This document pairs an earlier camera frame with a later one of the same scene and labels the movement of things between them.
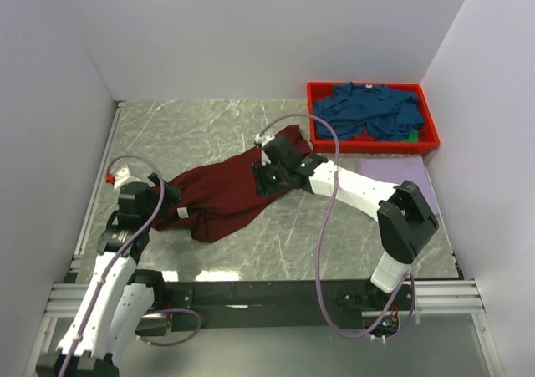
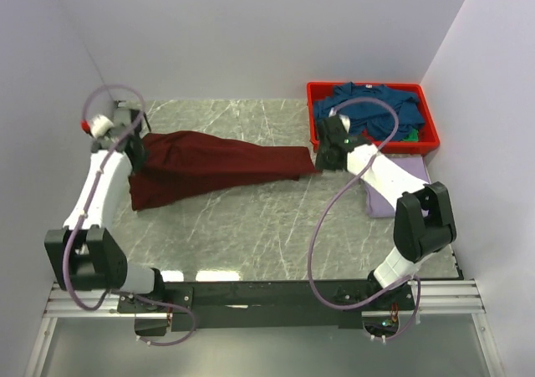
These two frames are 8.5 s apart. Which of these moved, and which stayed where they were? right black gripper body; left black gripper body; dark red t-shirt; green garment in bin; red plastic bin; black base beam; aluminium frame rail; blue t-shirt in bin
Moved: dark red t-shirt; right black gripper body; left black gripper body
Stayed: aluminium frame rail; blue t-shirt in bin; green garment in bin; black base beam; red plastic bin
